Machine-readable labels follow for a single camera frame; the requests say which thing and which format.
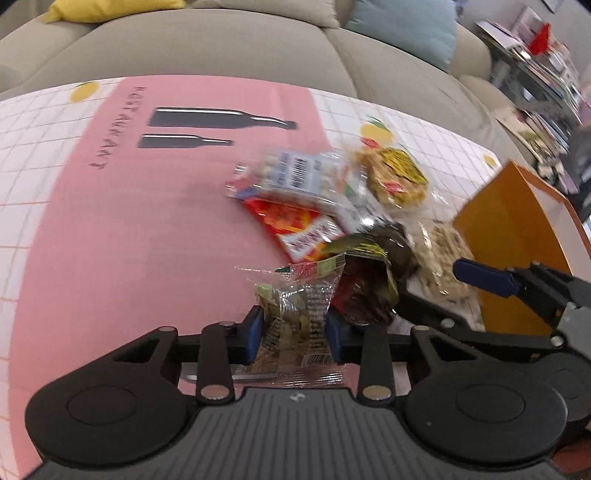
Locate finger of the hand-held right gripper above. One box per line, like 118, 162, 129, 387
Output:
396, 285, 568, 364
453, 257, 591, 325

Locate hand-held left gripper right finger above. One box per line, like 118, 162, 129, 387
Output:
324, 309, 482, 402

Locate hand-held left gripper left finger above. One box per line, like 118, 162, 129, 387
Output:
113, 305, 266, 402

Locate clear green snack packet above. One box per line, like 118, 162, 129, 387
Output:
235, 256, 347, 384

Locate pale cracker packet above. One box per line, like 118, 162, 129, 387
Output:
406, 219, 485, 319

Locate orange box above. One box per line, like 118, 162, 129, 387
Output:
452, 161, 591, 337

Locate dark brown snack packet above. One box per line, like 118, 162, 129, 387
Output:
323, 222, 419, 324

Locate red snack packet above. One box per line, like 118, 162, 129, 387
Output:
242, 196, 347, 264

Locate cracker packet yellow label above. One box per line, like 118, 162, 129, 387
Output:
351, 143, 430, 208

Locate stack of magazines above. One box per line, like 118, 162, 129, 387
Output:
496, 108, 573, 162

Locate dark grey object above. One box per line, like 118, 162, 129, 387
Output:
567, 122, 591, 197

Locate clear candy packet blue label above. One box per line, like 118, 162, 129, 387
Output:
225, 148, 352, 208

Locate pink checked printed tablecloth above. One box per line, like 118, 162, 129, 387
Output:
0, 76, 546, 480

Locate grey shelf with books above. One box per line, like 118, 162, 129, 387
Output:
475, 7, 591, 153

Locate light blue cushion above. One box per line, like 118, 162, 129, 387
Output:
344, 0, 458, 72

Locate beige sofa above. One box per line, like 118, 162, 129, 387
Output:
0, 0, 527, 153

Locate beige cushion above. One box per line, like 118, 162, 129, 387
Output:
189, 0, 358, 29

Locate yellow cushion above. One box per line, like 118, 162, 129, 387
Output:
44, 0, 188, 24

